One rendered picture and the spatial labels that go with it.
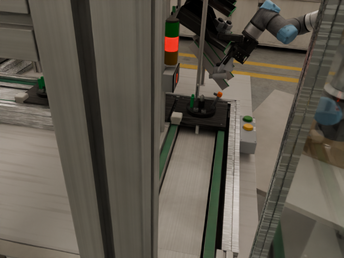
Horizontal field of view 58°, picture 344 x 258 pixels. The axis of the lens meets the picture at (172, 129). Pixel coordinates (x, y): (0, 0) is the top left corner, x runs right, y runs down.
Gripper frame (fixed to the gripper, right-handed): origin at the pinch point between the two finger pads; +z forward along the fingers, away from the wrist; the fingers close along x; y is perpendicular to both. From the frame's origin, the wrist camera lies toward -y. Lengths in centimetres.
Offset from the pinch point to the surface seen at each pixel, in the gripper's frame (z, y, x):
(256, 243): -2, 14, -97
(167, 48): -5.2, -23.6, -35.7
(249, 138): 8.7, 23.9, -28.1
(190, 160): 24.5, 7.4, -42.1
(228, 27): -12.9, -4.9, 28.4
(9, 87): 74, -85, -2
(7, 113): 67, -70, -28
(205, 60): 2.8, -6.3, 8.9
